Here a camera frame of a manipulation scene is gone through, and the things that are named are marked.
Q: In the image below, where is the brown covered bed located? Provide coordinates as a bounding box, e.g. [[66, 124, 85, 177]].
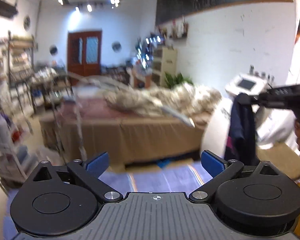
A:
[[39, 97, 213, 167]]

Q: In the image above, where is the navy Minnie Mouse shirt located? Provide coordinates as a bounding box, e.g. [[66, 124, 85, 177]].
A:
[[224, 93, 260, 166]]

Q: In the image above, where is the left metal shelving rack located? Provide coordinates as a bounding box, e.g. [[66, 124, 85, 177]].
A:
[[0, 31, 36, 119]]

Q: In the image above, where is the white medical machine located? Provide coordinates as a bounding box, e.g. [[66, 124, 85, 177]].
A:
[[225, 73, 270, 100]]

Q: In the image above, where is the cream cabinet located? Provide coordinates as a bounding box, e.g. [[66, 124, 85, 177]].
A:
[[152, 46, 177, 87]]

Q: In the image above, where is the green potted plant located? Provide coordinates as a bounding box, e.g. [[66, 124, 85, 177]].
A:
[[165, 72, 193, 89]]

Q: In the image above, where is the beige crumpled duvet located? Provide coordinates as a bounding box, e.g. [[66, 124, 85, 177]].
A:
[[68, 73, 222, 128]]

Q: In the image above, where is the red wooden double door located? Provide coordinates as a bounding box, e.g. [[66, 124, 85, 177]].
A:
[[67, 30, 102, 76]]

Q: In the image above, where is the blue plaid bedsheet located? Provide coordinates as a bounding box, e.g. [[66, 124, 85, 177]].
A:
[[2, 160, 216, 240]]

